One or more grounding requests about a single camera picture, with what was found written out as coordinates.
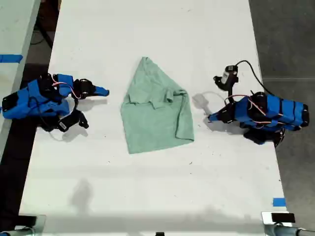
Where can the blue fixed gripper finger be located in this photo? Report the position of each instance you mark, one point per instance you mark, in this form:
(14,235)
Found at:
(216,114)
(102,89)

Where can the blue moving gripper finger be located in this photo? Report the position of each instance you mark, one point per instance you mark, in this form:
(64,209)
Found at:
(101,94)
(215,119)

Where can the pale green t-shirt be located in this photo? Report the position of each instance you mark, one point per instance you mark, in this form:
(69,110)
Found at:
(155,110)

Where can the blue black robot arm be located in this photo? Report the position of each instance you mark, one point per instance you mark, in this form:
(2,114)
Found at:
(32,96)
(283,108)

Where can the long blue tape strip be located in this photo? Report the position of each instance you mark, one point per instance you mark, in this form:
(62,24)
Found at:
(11,58)

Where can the pale side table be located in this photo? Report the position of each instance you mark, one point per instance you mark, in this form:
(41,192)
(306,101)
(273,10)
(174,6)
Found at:
(14,24)

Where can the small blue tape square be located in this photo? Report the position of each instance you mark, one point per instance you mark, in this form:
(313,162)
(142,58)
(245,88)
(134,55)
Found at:
(279,202)

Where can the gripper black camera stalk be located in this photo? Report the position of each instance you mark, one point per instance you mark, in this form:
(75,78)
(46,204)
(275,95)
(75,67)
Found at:
(75,105)
(230,92)

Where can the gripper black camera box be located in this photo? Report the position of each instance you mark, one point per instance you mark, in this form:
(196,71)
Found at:
(227,77)
(70,121)

